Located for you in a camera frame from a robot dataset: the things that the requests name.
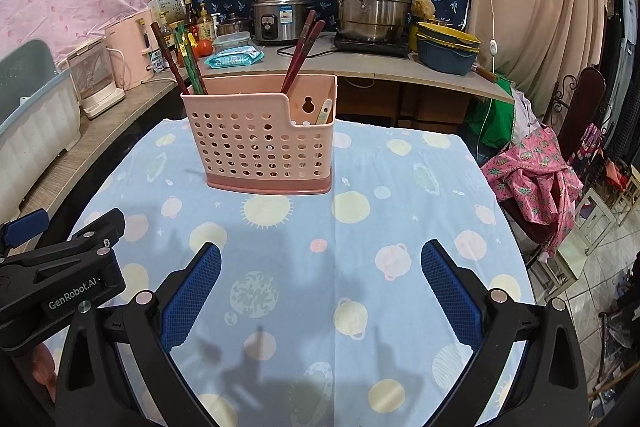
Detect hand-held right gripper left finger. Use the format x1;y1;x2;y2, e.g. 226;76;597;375
55;241;223;427

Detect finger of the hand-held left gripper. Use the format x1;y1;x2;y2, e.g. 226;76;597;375
0;211;51;254
0;208;127;275

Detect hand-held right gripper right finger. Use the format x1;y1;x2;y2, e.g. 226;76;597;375
420;239;591;427

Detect pink perforated utensil basket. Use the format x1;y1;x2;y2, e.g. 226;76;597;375
180;74;338;195

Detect green chopstick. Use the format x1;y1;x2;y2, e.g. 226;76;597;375
182;34;208;96
174;23;203;96

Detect dark brown chopstick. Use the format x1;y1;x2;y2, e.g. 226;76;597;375
150;22;195;96

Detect dark red chopstick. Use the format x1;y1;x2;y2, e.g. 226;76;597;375
279;9;317;96

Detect person's left hand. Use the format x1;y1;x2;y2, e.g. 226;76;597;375
31;343;57;388

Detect white dish rack blue lid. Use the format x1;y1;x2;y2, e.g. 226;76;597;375
0;39;83;223

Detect blue planet print tablecloth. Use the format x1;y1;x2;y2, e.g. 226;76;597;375
40;117;536;427

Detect pink pineapple print garment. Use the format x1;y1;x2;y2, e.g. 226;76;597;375
480;127;583;258

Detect white clear countertop appliance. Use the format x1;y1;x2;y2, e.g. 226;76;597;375
60;38;127;120

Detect white stool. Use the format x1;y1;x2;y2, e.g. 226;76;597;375
562;184;623;258

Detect green bag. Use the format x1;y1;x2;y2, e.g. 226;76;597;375
465;74;516;152

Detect pink electric kettle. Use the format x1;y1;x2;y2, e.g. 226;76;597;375
104;9;163;90

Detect blue wet wipes packet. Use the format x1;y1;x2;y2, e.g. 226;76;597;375
204;47;266;71

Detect glass container green lid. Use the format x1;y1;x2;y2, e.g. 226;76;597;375
212;32;251;54

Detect white printed box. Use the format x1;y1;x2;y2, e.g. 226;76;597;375
147;0;187;25

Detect yellow soap pump bottle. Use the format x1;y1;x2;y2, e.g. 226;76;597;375
197;4;214;40

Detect blue bowl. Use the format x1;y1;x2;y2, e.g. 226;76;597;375
416;39;478;75

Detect small steel lidded pot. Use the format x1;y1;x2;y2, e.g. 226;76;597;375
217;13;251;36

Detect dark metal chair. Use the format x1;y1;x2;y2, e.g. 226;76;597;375
500;67;608;258

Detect yellow bowl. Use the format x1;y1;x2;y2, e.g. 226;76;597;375
415;22;481;48

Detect black induction cooktop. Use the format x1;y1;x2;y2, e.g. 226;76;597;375
334;32;413;59

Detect steel rice cooker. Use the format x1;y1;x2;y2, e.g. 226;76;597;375
251;0;315;48

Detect hanging dark clothes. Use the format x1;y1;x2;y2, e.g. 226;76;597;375
600;0;640;158

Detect beige curtain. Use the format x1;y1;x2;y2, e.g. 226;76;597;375
427;0;613;128

